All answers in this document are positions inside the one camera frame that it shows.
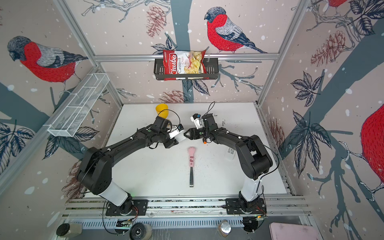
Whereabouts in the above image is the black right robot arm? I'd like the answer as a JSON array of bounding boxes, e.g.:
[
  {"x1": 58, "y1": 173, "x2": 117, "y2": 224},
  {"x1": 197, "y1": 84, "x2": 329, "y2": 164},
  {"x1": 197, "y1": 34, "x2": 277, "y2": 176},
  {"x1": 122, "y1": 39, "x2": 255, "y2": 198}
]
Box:
[{"x1": 184, "y1": 114, "x2": 274, "y2": 217}]

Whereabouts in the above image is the white remote control with buttons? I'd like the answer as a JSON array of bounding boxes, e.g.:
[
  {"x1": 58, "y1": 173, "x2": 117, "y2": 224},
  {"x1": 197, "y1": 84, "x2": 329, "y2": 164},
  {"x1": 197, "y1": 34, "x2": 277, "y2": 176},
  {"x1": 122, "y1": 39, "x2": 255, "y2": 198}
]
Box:
[{"x1": 225, "y1": 147, "x2": 237, "y2": 161}]

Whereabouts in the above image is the red cassava chips bag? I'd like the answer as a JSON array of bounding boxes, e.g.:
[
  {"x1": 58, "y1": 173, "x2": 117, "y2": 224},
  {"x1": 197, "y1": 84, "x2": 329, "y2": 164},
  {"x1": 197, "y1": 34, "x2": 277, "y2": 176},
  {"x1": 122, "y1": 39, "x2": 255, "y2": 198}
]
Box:
[{"x1": 163, "y1": 50, "x2": 207, "y2": 75}]

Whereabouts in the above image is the white wire mesh shelf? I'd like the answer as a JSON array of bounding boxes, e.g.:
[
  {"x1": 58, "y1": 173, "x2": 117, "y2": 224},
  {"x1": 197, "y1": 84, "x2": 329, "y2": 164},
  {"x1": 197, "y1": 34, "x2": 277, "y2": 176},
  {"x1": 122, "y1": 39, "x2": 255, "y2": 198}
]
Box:
[{"x1": 48, "y1": 73, "x2": 110, "y2": 137}]

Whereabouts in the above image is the grey cylinder with black cap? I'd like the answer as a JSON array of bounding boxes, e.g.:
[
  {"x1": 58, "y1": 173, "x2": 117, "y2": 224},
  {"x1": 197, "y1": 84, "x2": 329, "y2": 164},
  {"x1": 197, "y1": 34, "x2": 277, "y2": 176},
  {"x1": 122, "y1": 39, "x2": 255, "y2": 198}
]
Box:
[{"x1": 56, "y1": 223, "x2": 83, "y2": 238}]

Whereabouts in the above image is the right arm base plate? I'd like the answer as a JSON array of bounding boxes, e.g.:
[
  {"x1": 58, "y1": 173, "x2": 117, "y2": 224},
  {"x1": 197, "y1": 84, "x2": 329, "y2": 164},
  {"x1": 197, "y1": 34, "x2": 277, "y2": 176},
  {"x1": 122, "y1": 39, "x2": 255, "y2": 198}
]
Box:
[{"x1": 223, "y1": 198, "x2": 267, "y2": 215}]

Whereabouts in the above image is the yellow plastic goblet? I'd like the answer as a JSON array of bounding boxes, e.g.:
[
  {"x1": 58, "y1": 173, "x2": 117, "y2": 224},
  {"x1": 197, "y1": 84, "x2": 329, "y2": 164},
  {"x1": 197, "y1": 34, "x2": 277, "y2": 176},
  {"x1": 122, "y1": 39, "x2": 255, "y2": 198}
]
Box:
[{"x1": 156, "y1": 104, "x2": 169, "y2": 119}]

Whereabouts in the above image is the white AC remote with display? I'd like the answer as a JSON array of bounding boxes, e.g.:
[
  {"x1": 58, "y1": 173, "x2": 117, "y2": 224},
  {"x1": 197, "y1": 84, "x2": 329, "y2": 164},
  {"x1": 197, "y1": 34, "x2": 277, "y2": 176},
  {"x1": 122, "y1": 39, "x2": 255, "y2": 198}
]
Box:
[{"x1": 175, "y1": 132, "x2": 187, "y2": 143}]

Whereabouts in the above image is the silver metal can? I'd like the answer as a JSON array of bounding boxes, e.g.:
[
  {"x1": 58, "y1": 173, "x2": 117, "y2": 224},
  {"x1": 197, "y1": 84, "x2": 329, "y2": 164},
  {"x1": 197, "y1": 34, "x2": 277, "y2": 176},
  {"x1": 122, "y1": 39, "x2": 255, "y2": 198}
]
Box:
[{"x1": 218, "y1": 220, "x2": 232, "y2": 238}]

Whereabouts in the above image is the pink pad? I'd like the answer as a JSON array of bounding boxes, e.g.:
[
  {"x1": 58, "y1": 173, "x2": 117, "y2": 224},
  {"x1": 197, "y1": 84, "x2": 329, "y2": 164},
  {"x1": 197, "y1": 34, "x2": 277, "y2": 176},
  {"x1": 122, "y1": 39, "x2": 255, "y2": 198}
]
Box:
[{"x1": 269, "y1": 223, "x2": 320, "y2": 240}]

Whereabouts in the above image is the black wall basket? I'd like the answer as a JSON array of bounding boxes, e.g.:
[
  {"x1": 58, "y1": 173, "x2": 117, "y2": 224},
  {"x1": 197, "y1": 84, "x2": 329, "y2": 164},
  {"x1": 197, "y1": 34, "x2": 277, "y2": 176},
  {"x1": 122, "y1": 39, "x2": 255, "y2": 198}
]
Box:
[{"x1": 154, "y1": 58, "x2": 219, "y2": 81}]

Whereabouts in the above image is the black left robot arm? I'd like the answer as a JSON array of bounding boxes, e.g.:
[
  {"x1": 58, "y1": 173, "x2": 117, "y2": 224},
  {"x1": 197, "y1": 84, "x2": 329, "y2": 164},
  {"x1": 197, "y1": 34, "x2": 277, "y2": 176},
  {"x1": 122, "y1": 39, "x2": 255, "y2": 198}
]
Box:
[{"x1": 76, "y1": 117, "x2": 179, "y2": 215}]

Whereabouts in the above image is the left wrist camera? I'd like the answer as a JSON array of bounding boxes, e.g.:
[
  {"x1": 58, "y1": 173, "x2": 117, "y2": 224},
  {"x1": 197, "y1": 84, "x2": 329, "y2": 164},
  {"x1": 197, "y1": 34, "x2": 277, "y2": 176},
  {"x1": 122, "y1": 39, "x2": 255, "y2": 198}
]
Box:
[{"x1": 169, "y1": 124, "x2": 184, "y2": 139}]

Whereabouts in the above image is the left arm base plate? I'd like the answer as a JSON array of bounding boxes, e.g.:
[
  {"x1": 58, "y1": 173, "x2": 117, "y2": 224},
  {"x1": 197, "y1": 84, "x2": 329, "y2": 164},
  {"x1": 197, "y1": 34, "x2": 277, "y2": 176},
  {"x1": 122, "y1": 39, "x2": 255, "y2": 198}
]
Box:
[{"x1": 105, "y1": 200, "x2": 149, "y2": 217}]

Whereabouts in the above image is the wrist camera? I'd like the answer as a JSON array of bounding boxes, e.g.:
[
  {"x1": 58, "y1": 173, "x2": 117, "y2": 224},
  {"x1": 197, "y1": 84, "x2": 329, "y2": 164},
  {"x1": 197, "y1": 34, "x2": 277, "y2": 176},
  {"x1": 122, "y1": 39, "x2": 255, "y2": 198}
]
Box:
[
  {"x1": 191, "y1": 114, "x2": 203, "y2": 129},
  {"x1": 169, "y1": 124, "x2": 184, "y2": 139}
]

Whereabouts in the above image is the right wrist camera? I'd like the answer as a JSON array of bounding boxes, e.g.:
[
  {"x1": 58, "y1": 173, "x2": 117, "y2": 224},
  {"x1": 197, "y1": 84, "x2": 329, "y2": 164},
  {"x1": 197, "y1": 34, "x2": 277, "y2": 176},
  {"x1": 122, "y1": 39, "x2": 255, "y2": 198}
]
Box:
[{"x1": 191, "y1": 114, "x2": 203, "y2": 129}]

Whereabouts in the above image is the aluminium mounting rail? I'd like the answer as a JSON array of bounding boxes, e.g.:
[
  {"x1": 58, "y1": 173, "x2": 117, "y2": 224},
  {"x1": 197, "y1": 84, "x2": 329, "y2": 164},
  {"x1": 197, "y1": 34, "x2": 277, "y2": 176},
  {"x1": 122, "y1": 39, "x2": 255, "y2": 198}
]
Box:
[{"x1": 61, "y1": 195, "x2": 312, "y2": 232}]

